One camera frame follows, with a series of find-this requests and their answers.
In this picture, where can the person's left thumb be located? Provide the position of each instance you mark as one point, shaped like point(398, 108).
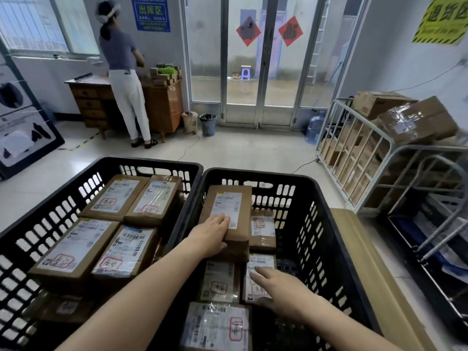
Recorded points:
point(223, 247)

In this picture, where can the purple plastic stool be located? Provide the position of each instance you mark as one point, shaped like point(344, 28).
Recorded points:
point(246, 71)

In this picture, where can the grey-blue waste bin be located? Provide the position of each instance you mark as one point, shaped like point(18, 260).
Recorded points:
point(208, 126)

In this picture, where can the brown wooden desk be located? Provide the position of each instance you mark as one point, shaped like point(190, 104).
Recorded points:
point(164, 105)

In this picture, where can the person's left hand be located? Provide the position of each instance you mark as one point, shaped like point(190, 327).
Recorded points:
point(206, 237)

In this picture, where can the person's right hand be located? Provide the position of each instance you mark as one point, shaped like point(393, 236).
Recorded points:
point(289, 292)

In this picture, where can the pile of flattened cardboard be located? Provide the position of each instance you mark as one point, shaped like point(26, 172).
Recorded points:
point(351, 168)

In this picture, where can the beige waste bin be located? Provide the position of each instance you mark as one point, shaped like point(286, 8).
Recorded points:
point(189, 123)

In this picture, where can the blue water jug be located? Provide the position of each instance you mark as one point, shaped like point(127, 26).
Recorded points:
point(314, 129)

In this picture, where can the metal ladder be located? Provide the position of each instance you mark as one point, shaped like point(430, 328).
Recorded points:
point(317, 40)

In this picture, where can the small brown labelled cardboard parcel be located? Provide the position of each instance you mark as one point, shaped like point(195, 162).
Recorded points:
point(262, 230)

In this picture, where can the person's left forearm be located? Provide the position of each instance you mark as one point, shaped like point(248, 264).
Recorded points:
point(146, 299)

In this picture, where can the blue wall sign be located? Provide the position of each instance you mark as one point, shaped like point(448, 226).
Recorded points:
point(150, 13)

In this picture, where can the black plastic crate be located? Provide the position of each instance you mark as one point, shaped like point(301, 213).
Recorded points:
point(22, 230)
point(329, 230)

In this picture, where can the white head-mounted camera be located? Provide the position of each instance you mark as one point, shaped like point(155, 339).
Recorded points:
point(108, 14)

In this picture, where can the white metal cage cart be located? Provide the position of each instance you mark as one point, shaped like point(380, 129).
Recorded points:
point(392, 149)

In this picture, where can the barred window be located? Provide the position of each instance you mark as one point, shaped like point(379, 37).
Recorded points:
point(33, 21)

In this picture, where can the white poster board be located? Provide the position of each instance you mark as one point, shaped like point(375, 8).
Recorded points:
point(22, 135)

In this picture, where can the aluminium glass door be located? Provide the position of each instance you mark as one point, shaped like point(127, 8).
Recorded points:
point(261, 105)

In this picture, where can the red diamond door decoration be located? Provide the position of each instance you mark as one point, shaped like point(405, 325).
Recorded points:
point(248, 31)
point(290, 31)

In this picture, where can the person's right forearm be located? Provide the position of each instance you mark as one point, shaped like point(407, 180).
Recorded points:
point(340, 328)

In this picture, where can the person's right thumb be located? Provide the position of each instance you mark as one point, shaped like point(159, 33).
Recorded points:
point(268, 302)

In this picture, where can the stack of small cardboard boxes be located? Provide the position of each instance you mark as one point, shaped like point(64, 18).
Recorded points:
point(164, 78)

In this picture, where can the yellow wall sign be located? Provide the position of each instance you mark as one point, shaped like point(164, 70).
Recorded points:
point(444, 18)

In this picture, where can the green packet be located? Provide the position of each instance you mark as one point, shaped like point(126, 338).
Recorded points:
point(167, 70)

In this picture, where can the taped brown cardboard box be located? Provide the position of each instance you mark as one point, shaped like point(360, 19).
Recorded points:
point(420, 122)

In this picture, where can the grey metal trolley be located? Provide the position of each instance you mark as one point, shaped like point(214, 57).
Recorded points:
point(444, 237)

